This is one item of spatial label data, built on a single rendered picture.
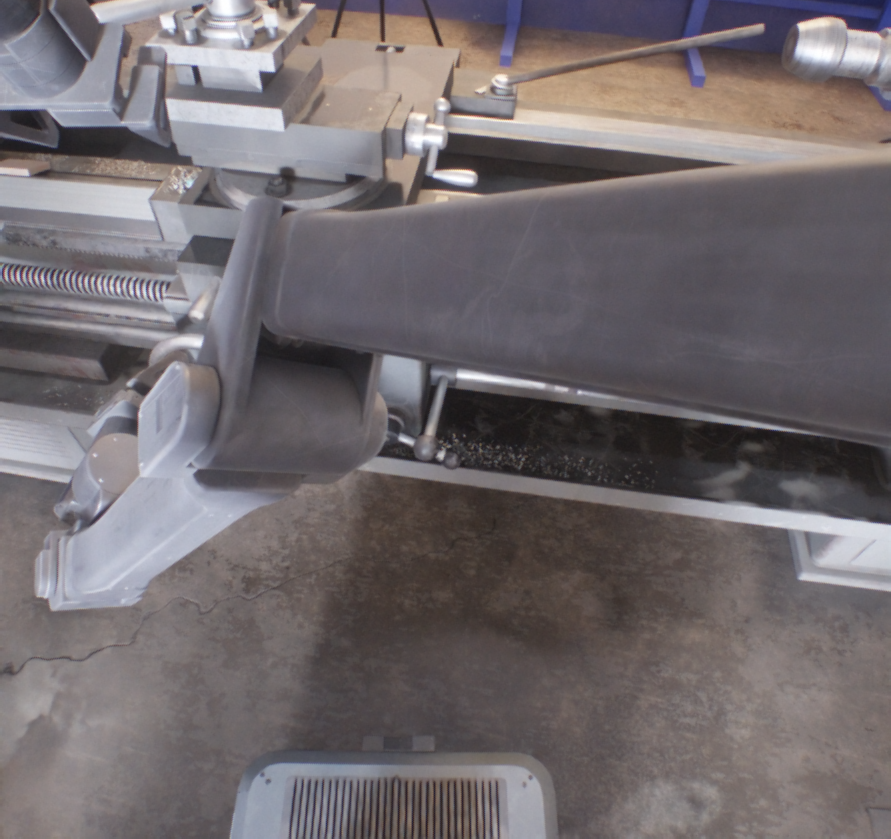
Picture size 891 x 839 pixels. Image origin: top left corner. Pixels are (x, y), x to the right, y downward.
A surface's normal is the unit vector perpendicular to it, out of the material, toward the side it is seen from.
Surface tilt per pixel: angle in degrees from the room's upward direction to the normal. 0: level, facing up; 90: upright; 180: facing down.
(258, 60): 90
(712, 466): 0
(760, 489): 0
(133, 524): 58
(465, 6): 90
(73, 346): 0
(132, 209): 36
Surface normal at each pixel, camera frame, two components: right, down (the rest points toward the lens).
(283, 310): -0.58, -0.03
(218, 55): -0.18, 0.75
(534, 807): 0.03, -0.64
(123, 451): 0.62, -0.44
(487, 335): -0.77, -0.07
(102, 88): 0.02, -0.17
